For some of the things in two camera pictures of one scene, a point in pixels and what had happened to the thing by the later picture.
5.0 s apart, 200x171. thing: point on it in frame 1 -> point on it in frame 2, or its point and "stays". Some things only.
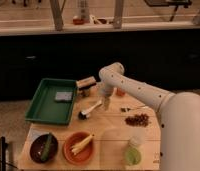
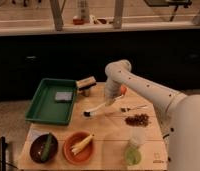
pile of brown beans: (137, 120) stays
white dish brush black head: (84, 114) -> (88, 113)
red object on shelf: (78, 21) stays
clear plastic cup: (137, 136) stays
